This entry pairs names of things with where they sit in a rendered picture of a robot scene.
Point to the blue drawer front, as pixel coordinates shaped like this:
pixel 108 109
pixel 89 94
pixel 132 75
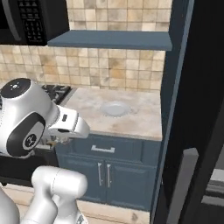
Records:
pixel 131 151

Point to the blue cupboard door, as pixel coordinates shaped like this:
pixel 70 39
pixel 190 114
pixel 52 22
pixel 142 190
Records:
pixel 131 186
pixel 78 172

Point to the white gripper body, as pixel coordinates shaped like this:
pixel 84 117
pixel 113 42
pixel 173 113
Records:
pixel 81 129

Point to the grey round plate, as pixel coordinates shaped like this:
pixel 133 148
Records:
pixel 115 108

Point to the black oven door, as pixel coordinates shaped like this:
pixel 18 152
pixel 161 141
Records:
pixel 20 169

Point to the blue tall side panel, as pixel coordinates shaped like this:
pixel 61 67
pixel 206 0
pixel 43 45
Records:
pixel 175 58

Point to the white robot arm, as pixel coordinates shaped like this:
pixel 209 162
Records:
pixel 26 110

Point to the black gas hob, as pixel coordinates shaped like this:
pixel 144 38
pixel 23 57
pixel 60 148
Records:
pixel 57 92

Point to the black fridge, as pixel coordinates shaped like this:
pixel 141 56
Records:
pixel 214 189

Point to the blue wall shelf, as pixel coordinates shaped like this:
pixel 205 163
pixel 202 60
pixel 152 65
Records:
pixel 116 39

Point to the black fridge door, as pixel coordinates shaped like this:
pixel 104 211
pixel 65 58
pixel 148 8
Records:
pixel 201 73

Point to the black microwave oven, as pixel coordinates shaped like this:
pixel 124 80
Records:
pixel 55 17

